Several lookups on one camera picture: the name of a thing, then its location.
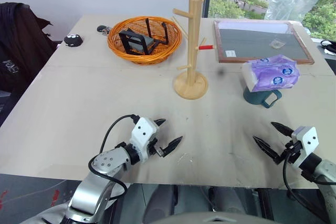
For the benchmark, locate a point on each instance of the black jacket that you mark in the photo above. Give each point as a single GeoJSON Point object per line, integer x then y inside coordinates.
{"type": "Point", "coordinates": [21, 51]}

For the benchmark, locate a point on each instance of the wood-framed chalkboard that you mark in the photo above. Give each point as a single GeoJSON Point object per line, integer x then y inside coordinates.
{"type": "Point", "coordinates": [249, 45]}

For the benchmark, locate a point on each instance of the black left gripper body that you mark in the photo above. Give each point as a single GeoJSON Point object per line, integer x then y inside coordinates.
{"type": "Point", "coordinates": [153, 148]}

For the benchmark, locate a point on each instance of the small black clip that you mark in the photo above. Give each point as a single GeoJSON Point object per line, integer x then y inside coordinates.
{"type": "Point", "coordinates": [102, 28]}

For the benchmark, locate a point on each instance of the orange wicker basket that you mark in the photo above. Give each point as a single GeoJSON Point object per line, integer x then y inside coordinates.
{"type": "Point", "coordinates": [118, 48]}

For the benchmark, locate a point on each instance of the white label sticker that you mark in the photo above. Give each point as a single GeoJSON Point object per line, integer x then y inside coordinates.
{"type": "Point", "coordinates": [230, 53]}

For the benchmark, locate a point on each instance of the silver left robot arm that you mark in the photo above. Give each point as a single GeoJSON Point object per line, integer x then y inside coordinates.
{"type": "Point", "coordinates": [105, 163]}

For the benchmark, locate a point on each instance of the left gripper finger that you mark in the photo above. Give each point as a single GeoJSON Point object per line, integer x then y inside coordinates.
{"type": "Point", "coordinates": [159, 122]}
{"type": "Point", "coordinates": [172, 146]}

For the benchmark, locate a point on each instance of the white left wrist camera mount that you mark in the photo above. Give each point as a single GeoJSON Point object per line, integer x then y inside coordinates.
{"type": "Point", "coordinates": [143, 133]}

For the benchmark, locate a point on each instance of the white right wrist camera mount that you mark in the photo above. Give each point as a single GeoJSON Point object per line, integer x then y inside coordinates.
{"type": "Point", "coordinates": [309, 137]}

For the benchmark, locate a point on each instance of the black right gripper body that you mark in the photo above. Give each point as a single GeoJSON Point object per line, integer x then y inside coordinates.
{"type": "Point", "coordinates": [292, 150]}

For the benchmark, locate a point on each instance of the black round toy with eyes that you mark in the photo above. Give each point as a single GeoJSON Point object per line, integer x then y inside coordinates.
{"type": "Point", "coordinates": [73, 40]}

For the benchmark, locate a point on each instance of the small clear plastic piece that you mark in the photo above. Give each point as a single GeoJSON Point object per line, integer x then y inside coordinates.
{"type": "Point", "coordinates": [277, 43]}

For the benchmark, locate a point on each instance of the wooden mug tree stand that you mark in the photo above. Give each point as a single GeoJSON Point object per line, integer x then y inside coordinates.
{"type": "Point", "coordinates": [193, 51]}

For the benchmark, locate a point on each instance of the red tape on peg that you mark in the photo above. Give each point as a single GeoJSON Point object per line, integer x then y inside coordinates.
{"type": "Point", "coordinates": [206, 47]}

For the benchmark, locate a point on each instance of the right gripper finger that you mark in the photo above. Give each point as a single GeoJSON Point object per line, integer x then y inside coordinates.
{"type": "Point", "coordinates": [265, 148]}
{"type": "Point", "coordinates": [283, 128]}

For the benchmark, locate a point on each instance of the black folding stand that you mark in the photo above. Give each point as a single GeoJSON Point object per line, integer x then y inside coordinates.
{"type": "Point", "coordinates": [126, 43]}

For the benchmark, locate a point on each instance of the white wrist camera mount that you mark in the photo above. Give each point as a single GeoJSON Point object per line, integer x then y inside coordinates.
{"type": "Point", "coordinates": [143, 133]}
{"type": "Point", "coordinates": [309, 137]}

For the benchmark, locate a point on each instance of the clear plastic bag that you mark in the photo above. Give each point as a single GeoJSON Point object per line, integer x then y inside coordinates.
{"type": "Point", "coordinates": [288, 3]}

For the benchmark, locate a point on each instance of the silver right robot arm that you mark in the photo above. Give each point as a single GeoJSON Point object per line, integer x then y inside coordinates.
{"type": "Point", "coordinates": [328, 174]}

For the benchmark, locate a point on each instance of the purple tissue pack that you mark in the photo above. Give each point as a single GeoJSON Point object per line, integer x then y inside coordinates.
{"type": "Point", "coordinates": [267, 74]}

